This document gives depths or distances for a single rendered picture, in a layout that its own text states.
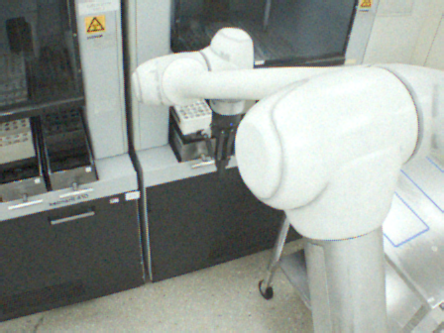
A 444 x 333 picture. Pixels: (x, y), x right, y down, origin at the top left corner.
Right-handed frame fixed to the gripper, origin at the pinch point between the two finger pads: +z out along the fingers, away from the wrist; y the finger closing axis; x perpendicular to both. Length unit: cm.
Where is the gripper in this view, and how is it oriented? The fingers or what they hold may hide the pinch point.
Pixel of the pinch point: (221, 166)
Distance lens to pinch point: 126.2
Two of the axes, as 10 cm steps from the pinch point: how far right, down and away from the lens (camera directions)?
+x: 3.2, 6.6, -6.8
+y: -9.4, 1.7, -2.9
